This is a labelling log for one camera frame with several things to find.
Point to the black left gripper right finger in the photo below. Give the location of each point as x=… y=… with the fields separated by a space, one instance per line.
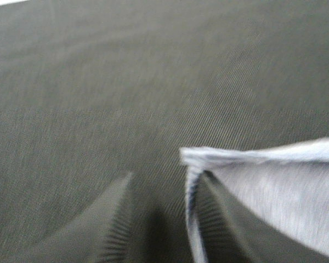
x=232 y=233

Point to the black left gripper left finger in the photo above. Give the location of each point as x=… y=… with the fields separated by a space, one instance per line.
x=119 y=226

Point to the grey microfibre towel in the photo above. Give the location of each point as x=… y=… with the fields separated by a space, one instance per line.
x=286 y=186

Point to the black table cloth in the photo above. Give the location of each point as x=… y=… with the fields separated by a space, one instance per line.
x=92 y=91

